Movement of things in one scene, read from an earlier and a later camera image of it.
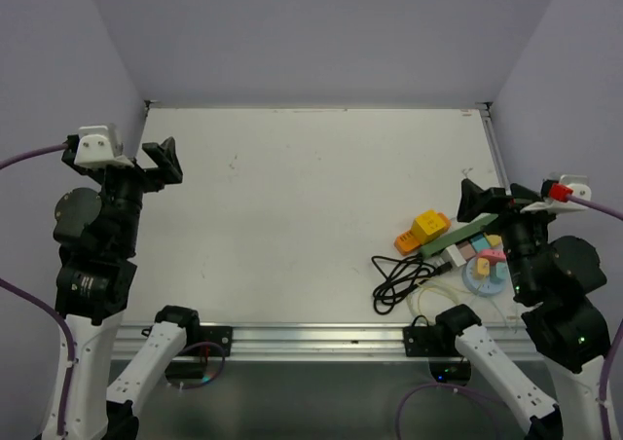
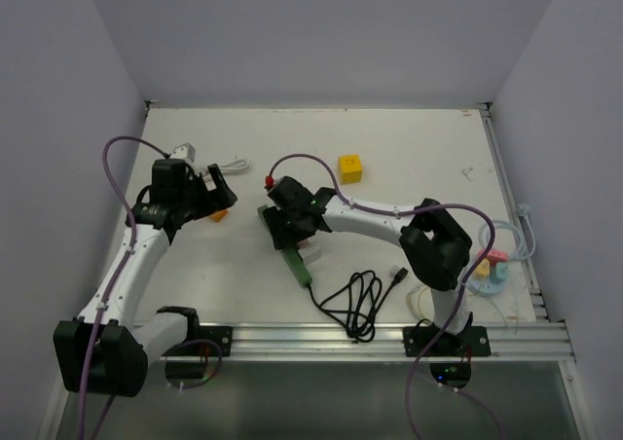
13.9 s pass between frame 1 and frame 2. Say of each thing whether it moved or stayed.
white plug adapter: moved
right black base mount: stayed
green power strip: moved
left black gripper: moved
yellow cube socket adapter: moved
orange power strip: moved
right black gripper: moved
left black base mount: stayed
